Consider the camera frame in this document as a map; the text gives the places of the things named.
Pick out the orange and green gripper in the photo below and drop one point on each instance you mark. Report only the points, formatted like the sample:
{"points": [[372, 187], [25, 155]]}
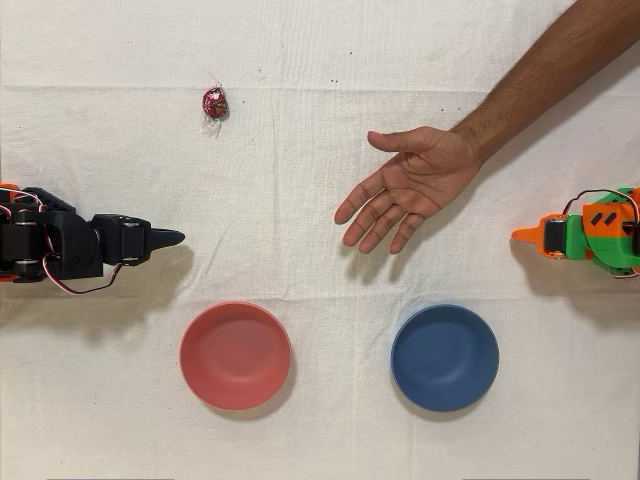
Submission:
{"points": [[554, 236]]}

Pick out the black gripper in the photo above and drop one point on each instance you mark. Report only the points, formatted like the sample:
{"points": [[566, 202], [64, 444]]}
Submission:
{"points": [[131, 238]]}

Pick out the red candy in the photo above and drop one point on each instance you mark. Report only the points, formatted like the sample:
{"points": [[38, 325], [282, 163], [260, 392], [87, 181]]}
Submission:
{"points": [[215, 101]]}

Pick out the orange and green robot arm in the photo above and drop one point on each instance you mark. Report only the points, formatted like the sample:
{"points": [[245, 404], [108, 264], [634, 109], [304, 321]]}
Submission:
{"points": [[610, 240]]}

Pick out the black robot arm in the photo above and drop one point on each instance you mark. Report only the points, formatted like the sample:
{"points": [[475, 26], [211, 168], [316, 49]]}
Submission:
{"points": [[65, 240]]}

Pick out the person's bare forearm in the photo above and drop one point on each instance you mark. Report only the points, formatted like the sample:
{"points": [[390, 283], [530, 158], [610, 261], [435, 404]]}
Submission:
{"points": [[550, 65]]}

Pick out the person's bare hand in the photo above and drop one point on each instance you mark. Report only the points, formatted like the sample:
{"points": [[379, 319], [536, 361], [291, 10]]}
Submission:
{"points": [[425, 175]]}

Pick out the white tablecloth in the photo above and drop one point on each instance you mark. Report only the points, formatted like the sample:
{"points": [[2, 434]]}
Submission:
{"points": [[300, 250]]}

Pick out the pink bowl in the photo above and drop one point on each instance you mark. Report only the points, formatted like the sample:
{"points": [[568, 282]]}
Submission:
{"points": [[235, 355]]}

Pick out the blue bowl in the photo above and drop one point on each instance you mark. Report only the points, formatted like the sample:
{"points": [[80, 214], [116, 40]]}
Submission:
{"points": [[445, 357]]}

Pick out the orange base clamp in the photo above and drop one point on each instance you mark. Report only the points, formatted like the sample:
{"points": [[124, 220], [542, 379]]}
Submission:
{"points": [[5, 278], [6, 186]]}

